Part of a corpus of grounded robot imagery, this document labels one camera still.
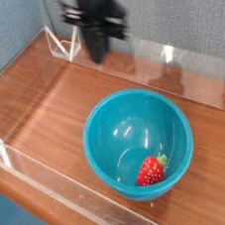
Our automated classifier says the blue plastic bowl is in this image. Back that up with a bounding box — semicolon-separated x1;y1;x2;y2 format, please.
83;88;194;201

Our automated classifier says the clear acrylic front barrier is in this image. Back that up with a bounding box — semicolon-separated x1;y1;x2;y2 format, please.
0;145;159;225

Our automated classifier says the clear acrylic corner bracket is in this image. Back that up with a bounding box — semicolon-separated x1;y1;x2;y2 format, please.
45;25;81;61

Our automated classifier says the clear acrylic barrier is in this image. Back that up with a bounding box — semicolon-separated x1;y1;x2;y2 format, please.
74;35;225;111
0;145;159;225

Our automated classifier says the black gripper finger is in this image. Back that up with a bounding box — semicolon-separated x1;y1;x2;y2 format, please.
98;34;110;61
84;29;101;63

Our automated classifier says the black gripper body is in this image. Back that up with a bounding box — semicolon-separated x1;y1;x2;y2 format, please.
58;0;127;40

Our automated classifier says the red toy strawberry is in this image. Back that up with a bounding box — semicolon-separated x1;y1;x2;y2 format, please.
137;154;169;186

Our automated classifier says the clear acrylic back barrier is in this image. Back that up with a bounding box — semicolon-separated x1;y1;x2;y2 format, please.
74;35;225;111

